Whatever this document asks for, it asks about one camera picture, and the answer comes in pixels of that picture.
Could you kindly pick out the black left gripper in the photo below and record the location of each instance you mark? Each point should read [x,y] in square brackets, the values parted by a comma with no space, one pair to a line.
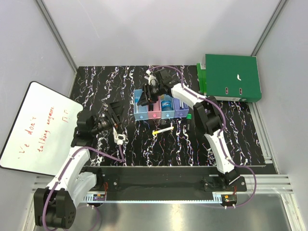
[111,119]

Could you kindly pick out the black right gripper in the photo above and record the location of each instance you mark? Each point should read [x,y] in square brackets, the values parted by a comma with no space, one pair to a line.
[143,100]

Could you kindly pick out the light blue bin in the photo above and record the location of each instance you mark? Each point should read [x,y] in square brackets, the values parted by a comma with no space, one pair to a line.
[167,114]
[140,112]

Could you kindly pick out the pink bin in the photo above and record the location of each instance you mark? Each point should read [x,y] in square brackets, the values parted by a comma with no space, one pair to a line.
[154,111]

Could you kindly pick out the purple bin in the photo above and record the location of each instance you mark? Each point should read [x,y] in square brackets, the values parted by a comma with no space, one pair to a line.
[177,112]

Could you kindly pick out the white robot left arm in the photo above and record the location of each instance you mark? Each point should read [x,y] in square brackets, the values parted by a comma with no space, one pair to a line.
[55,205]

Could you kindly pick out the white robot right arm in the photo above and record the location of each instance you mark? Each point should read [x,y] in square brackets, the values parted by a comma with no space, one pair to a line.
[208,117]

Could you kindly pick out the yellow cap white marker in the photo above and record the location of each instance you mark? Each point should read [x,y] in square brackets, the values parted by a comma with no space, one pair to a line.
[162,130]

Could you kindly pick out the green cap grey marker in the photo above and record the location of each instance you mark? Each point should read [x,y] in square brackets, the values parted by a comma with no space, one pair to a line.
[188,122]

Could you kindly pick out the white whiteboard red writing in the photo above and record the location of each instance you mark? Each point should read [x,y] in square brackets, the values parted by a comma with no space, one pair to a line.
[41,135]

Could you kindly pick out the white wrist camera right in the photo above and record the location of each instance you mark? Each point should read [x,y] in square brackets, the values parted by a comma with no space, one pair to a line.
[151,79]

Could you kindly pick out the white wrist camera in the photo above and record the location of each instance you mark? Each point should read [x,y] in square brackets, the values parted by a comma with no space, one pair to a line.
[119,139]
[151,79]

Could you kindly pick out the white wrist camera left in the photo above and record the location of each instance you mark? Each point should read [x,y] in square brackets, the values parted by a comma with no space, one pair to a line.
[119,139]

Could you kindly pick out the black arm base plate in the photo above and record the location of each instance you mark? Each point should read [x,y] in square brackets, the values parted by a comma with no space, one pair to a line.
[159,184]

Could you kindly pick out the green ring binder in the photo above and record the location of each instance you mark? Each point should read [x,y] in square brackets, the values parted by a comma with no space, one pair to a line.
[229,78]

